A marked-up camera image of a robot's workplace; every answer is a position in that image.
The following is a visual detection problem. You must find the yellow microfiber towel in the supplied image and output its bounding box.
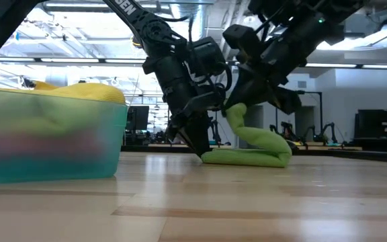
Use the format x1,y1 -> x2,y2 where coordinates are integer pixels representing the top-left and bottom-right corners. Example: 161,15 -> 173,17
1,80 -> 126,105

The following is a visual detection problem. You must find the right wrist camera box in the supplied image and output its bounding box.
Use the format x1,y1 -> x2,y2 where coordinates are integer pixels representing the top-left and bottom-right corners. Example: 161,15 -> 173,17
222,24 -> 263,63

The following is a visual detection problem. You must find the translucent teal plastic bin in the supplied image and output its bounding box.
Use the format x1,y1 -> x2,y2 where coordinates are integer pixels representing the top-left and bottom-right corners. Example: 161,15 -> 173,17
0,85 -> 129,185

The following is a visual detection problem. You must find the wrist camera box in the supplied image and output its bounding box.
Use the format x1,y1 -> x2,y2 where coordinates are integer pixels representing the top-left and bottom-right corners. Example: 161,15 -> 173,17
188,36 -> 227,77
222,24 -> 263,63

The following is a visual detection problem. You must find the light wooden workbench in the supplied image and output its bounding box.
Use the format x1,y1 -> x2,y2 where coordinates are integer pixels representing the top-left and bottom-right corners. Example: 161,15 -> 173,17
296,140 -> 363,152

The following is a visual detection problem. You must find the silver spiral air duct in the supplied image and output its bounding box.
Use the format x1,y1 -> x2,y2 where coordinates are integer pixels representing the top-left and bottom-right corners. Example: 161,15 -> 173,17
171,0 -> 212,41

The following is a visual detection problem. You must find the black storage cabinet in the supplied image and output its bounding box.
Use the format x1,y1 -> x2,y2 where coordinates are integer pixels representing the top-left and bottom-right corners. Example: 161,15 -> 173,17
353,108 -> 387,153

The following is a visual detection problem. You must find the green microfiber towel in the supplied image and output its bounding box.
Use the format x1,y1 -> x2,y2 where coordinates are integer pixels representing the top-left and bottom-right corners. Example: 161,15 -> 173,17
200,102 -> 293,168

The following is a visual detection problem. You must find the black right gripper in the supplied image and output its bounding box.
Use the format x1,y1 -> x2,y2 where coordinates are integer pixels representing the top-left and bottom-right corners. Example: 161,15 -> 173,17
222,13 -> 322,115

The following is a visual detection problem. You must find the black background monitor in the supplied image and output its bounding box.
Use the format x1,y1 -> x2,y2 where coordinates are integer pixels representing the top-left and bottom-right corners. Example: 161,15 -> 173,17
126,106 -> 150,132

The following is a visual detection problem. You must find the black gantry frame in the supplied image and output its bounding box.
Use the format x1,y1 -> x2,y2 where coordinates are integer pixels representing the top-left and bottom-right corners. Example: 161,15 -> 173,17
275,89 -> 324,135

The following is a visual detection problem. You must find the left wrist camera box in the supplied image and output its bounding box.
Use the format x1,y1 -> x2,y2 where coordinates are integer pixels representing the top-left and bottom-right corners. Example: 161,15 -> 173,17
188,36 -> 227,77

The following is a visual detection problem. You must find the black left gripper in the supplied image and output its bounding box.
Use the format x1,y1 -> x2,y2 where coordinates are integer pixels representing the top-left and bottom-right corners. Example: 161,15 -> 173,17
142,53 -> 228,158

